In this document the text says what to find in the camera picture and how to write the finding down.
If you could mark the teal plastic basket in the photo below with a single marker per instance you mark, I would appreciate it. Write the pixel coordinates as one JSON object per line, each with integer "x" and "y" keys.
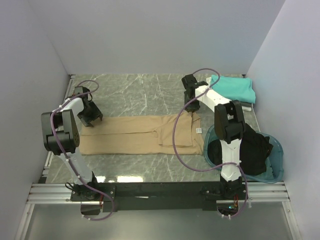
{"x": 274, "y": 163}

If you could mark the folded white t-shirt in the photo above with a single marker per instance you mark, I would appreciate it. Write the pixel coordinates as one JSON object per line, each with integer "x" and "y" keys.
{"x": 247, "y": 109}

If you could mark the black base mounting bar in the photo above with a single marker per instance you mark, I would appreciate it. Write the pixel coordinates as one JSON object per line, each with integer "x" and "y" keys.
{"x": 135, "y": 196}

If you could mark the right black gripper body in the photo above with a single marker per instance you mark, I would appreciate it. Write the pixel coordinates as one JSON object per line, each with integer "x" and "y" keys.
{"x": 191, "y": 105}

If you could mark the folded teal t-shirt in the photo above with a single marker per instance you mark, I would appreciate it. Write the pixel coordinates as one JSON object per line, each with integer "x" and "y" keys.
{"x": 236, "y": 88}

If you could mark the black clothes in basket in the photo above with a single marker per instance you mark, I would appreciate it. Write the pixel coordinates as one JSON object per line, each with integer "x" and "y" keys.
{"x": 254, "y": 151}

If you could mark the folded dark grey t-shirt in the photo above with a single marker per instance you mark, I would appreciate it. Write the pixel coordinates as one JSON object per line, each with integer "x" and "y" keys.
{"x": 246, "y": 104}

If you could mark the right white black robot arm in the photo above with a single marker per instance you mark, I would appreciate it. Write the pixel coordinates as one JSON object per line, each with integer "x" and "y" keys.
{"x": 229, "y": 127}

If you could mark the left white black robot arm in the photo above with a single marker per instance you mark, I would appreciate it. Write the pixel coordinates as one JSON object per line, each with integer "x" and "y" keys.
{"x": 61, "y": 137}

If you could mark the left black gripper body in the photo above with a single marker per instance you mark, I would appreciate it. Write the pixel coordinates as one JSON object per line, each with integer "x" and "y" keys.
{"x": 91, "y": 116}

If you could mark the beige t-shirt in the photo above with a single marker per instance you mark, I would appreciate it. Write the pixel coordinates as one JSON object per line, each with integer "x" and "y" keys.
{"x": 143, "y": 135}

